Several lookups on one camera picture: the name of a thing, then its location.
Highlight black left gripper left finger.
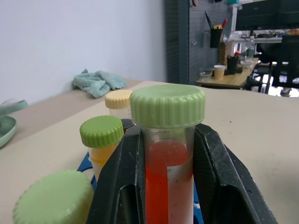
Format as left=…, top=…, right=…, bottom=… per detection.
left=86, top=125, right=147, bottom=224

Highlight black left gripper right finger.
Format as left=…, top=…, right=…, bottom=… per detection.
left=192, top=123, right=278, bottom=224

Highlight red liquid tube green cap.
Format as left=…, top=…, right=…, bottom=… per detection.
left=129, top=84, right=206, bottom=224
left=13, top=169, right=94, bottom=224

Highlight blue tube rack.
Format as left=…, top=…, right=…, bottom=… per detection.
left=76, top=151, right=204, bottom=224

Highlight yellow liquid tube green cap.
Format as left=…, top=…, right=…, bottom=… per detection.
left=79, top=115, right=125, bottom=180

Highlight brown liquid tube cream cap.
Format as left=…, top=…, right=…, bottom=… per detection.
left=104, top=90, right=136, bottom=135

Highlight teal towel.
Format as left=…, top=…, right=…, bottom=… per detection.
left=71, top=68, right=127, bottom=98

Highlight wooden desk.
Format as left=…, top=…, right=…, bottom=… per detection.
left=196, top=57, right=259, bottom=89

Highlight clear plastic container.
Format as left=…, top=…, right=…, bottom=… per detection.
left=199, top=67, right=214, bottom=82

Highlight paper cup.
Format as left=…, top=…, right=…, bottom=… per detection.
left=214, top=64, right=226, bottom=81

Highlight black pen cup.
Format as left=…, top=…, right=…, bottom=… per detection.
left=227, top=56, right=239, bottom=75

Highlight light green plate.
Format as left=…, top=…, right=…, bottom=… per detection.
left=0, top=99, right=29, bottom=148

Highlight brown paper bag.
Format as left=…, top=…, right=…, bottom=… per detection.
left=218, top=39, right=234, bottom=66

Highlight black tool holder cup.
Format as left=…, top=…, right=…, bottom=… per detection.
left=209, top=28, right=223, bottom=49

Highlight grey pegboard panel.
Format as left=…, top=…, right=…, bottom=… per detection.
left=164, top=0, right=236, bottom=85

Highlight black office chair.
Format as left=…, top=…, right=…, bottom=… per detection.
left=271, top=35, right=299, bottom=89

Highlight black monitor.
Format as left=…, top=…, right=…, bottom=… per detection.
left=235, top=0, right=299, bottom=31

